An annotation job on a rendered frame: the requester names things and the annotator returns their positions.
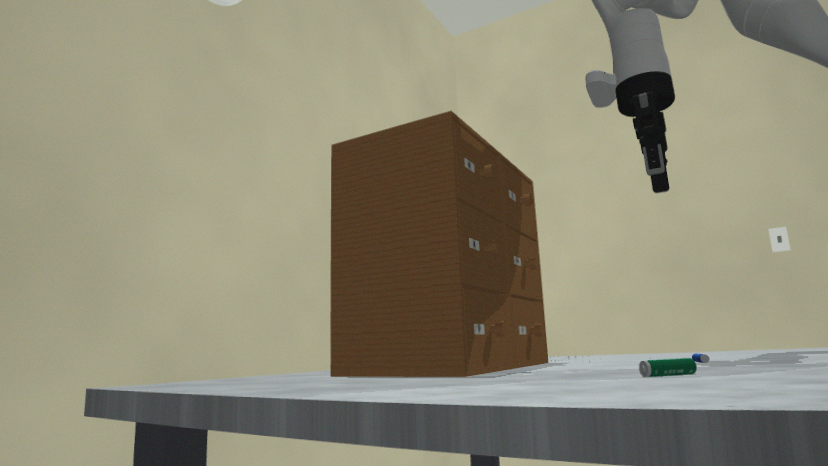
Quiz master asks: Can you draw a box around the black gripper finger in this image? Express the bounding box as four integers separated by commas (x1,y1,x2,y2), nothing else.
651,124,669,193
632,91,665,176

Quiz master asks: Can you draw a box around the brown wooden chest of drawers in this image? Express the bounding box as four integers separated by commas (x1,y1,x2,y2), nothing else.
331,111,548,377

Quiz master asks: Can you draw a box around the brown wooden drawer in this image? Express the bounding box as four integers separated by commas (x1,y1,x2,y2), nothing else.
511,297,547,364
506,227,542,297
454,122,503,218
501,161,536,236
463,288,514,371
458,201,509,289

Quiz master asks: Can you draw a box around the green aa battery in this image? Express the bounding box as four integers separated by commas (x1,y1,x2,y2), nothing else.
639,358,697,377

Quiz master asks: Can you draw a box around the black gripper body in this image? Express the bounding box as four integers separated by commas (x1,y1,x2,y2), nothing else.
616,71,675,117

